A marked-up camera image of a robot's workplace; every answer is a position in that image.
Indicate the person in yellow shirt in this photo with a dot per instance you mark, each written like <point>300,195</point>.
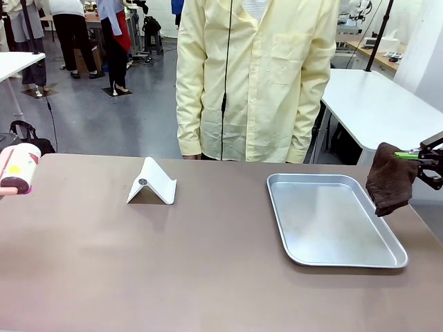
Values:
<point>277,86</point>

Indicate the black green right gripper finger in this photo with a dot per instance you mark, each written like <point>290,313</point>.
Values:
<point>429,143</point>
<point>432,173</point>

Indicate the black bag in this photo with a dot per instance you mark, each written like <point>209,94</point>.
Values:
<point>38,143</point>

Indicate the person in grey skirt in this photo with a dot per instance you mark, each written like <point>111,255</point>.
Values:
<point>31,34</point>

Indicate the black tripod pole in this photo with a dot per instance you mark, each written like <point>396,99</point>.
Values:
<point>380,34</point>

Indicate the wooden desk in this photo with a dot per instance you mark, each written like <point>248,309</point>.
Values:
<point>377,53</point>

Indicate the person's right hand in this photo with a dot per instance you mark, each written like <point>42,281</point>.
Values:
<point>192,157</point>

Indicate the pink white lint roller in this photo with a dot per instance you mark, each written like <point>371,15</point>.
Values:
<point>20,166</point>

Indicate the white folding stand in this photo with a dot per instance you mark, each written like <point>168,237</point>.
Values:
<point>157,183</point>

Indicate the person with red apron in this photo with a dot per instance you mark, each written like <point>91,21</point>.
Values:
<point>116,41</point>

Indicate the white table with leg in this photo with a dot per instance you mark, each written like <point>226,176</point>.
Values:
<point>17,64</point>

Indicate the black stool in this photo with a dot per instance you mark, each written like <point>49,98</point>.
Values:
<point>153,32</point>

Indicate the silver metal tray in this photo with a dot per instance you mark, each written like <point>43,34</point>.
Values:
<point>346,238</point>

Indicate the white side table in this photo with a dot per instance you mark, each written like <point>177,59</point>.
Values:
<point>380,103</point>

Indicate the white tissue box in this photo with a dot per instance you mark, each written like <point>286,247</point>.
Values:
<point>392,38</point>

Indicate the brown towel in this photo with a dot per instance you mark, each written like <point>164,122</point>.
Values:
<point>391,180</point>

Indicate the wooden top work table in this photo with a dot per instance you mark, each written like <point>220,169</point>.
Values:
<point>90,20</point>

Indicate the person in black trousers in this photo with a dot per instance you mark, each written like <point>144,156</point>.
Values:
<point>76,38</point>

